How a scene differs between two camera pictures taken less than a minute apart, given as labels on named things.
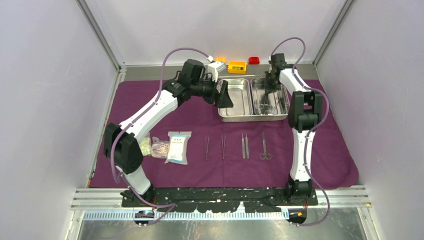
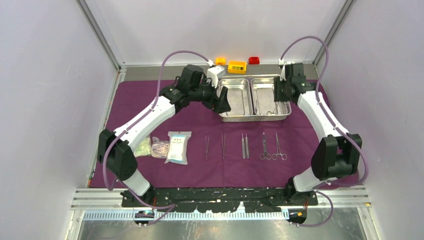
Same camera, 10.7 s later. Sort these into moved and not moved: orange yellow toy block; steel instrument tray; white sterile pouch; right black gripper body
Moved: right black gripper body
Not moved: white sterile pouch; orange yellow toy block; steel instrument tray
